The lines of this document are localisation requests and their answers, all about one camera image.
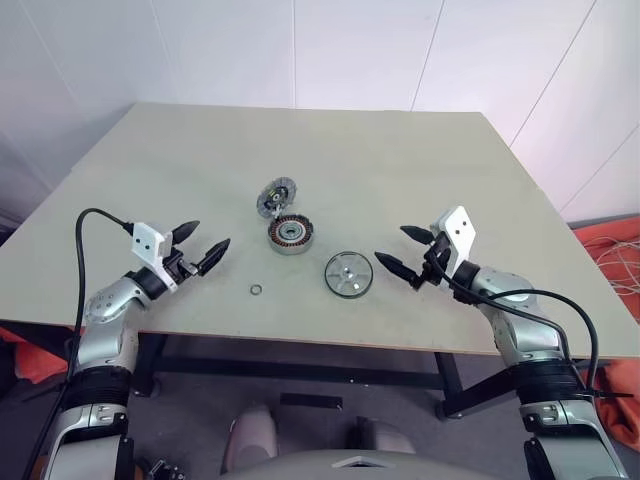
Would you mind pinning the grey robot torso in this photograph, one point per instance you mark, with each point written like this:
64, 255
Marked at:
320, 467

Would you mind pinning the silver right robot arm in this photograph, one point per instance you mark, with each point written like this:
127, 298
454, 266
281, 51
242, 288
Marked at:
520, 320

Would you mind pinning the small motor rotor disc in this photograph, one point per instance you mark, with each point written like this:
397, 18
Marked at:
282, 187

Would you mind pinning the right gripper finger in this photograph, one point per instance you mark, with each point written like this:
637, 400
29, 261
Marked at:
395, 265
415, 233

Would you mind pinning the copper wound stator ring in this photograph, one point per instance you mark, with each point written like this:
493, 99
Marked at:
280, 235

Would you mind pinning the black device on floor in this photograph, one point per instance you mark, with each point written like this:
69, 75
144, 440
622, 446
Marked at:
162, 470

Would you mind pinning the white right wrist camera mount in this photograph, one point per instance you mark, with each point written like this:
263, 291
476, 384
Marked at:
460, 227

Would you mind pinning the pinkish grey rounded shape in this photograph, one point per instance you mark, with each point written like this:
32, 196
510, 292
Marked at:
250, 435
385, 437

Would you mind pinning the black table frame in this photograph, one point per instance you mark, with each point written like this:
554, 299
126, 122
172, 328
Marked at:
446, 375

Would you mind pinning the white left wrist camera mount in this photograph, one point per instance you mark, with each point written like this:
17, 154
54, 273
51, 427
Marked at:
146, 242

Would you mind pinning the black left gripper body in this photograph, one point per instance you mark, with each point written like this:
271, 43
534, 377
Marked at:
180, 264

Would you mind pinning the silver round cover plate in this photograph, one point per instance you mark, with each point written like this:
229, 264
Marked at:
348, 274

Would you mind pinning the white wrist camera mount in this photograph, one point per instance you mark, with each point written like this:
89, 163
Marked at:
146, 242
460, 227

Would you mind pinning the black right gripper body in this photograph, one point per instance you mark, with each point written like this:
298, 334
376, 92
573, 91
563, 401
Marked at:
432, 260

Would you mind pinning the black flat block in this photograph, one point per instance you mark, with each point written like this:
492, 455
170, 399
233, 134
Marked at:
310, 401

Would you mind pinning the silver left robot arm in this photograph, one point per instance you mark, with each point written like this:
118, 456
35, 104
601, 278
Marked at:
105, 310

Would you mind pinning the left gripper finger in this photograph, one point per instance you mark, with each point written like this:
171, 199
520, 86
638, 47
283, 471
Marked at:
185, 231
215, 252

